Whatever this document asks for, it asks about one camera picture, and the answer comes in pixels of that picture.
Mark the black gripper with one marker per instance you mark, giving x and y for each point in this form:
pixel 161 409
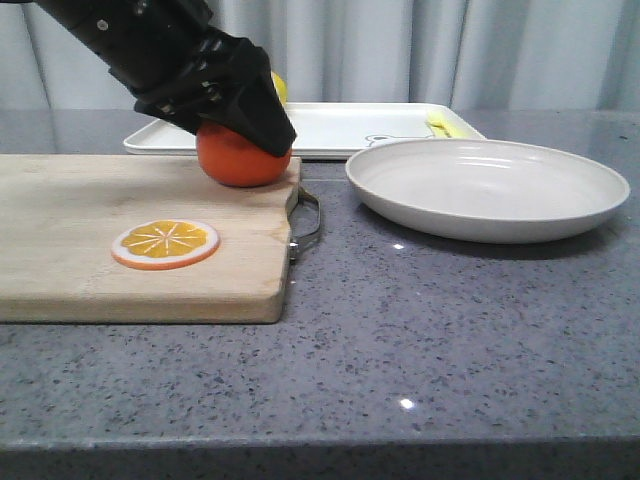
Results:
pixel 190 77

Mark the orange mandarin fruit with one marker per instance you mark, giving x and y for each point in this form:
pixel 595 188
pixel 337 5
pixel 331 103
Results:
pixel 232 160

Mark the beige round plate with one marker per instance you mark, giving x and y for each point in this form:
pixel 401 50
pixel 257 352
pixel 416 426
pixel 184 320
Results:
pixel 486 191

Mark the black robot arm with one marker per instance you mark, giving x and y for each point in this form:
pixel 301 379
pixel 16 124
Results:
pixel 88 21

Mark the white rectangular tray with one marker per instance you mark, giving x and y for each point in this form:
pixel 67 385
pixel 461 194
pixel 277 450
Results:
pixel 335 131

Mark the yellow lemon right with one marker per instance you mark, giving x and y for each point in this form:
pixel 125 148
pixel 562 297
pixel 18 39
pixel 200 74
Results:
pixel 280 87

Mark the orange slice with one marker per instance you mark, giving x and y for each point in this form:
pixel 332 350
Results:
pixel 165 244

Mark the yellow plastic fork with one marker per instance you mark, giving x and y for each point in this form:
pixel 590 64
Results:
pixel 439 125

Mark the yellow plastic knife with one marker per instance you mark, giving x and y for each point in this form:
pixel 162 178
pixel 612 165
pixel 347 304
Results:
pixel 462 133

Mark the wooden cutting board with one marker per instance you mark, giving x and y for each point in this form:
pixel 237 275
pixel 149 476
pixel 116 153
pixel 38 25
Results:
pixel 61 213

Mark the grey curtain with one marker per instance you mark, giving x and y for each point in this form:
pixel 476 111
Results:
pixel 467 55

